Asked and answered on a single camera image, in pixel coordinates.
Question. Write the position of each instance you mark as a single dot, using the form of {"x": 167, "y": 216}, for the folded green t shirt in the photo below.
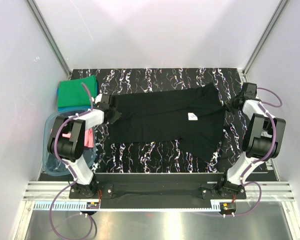
{"x": 72, "y": 93}

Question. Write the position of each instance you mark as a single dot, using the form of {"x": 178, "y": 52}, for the aluminium frame post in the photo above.
{"x": 279, "y": 10}
{"x": 39, "y": 18}

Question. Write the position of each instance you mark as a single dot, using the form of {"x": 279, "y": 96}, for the pink t shirt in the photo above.
{"x": 88, "y": 138}

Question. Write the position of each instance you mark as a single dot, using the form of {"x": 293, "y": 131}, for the clear blue plastic bin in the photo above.
{"x": 50, "y": 164}

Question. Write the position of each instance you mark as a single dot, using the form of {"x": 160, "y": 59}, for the black t shirt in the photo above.
{"x": 194, "y": 117}

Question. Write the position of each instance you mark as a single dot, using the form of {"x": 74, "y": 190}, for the left aluminium frame post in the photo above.
{"x": 39, "y": 18}

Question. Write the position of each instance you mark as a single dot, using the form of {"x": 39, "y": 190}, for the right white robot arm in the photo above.
{"x": 262, "y": 141}

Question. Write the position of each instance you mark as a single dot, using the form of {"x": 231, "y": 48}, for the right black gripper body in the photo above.
{"x": 234, "y": 100}

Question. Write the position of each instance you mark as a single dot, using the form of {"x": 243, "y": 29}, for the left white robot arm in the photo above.
{"x": 70, "y": 151}

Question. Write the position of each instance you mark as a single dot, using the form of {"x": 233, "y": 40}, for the folded blue t shirt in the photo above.
{"x": 58, "y": 108}

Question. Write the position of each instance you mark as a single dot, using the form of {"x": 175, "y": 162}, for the right aluminium frame post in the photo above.
{"x": 279, "y": 10}

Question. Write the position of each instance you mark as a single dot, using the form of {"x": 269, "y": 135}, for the white slotted cable duct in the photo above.
{"x": 107, "y": 206}

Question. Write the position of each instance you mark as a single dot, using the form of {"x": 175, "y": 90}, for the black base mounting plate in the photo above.
{"x": 203, "y": 185}

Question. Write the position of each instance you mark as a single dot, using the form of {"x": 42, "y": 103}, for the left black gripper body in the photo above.
{"x": 115, "y": 115}

